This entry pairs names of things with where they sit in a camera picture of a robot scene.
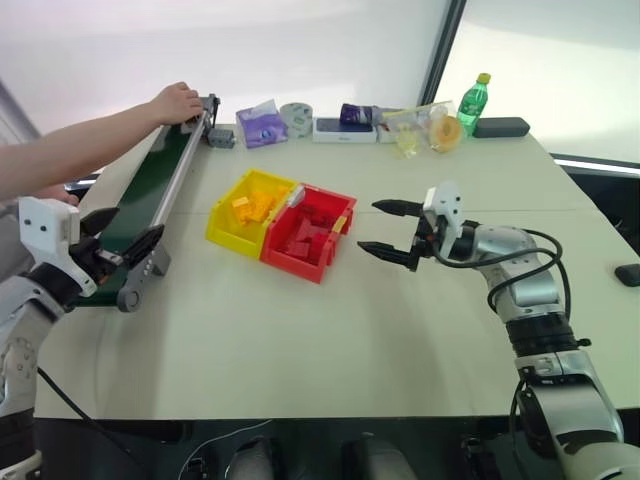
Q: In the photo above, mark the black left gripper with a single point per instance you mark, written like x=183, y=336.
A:
x=97, y=260

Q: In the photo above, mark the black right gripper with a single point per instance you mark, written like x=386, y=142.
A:
x=427, y=237

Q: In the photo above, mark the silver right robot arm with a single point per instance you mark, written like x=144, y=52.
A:
x=545, y=300

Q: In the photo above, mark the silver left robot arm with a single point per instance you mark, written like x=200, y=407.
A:
x=22, y=350

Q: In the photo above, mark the person's bare forearm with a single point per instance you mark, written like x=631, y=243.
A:
x=85, y=145

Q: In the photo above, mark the green conveyor belt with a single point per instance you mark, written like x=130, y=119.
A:
x=160, y=175

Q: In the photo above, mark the person's bare hand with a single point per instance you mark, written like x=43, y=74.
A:
x=57, y=194
x=177, y=102

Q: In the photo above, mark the red toy brick pile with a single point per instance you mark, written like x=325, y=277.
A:
x=305, y=235

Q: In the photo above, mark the clear plastic bag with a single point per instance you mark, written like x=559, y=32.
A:
x=410, y=132

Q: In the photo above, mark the red plastic bin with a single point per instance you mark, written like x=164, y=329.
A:
x=295, y=265

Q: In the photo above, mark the yellowish tape roll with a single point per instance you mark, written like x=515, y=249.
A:
x=446, y=134

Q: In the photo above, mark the white and blue flat box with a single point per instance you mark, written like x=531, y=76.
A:
x=345, y=132

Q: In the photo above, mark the yellow plastic bin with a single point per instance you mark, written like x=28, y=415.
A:
x=235, y=235

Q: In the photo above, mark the purple snack bag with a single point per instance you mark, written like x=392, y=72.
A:
x=357, y=114

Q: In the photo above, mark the yellow toy brick pile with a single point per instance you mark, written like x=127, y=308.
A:
x=255, y=205

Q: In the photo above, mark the green plastic bottle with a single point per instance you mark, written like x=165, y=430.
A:
x=472, y=105

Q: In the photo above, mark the black oblong case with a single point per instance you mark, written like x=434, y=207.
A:
x=501, y=127

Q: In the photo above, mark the grey tape roll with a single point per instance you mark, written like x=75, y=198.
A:
x=297, y=120

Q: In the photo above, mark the purple tissue pack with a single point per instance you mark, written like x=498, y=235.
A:
x=262, y=125

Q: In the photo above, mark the black computer mouse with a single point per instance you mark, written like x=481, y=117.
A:
x=629, y=275

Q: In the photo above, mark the dark rounded shape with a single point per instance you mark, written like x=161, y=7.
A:
x=255, y=460

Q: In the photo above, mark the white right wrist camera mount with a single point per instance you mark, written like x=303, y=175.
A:
x=446, y=205

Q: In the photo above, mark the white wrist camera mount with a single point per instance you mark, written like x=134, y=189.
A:
x=47, y=225
x=446, y=205

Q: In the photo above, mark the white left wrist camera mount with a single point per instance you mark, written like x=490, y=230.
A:
x=47, y=225

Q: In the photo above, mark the dark window frame post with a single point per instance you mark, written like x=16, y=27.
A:
x=445, y=50

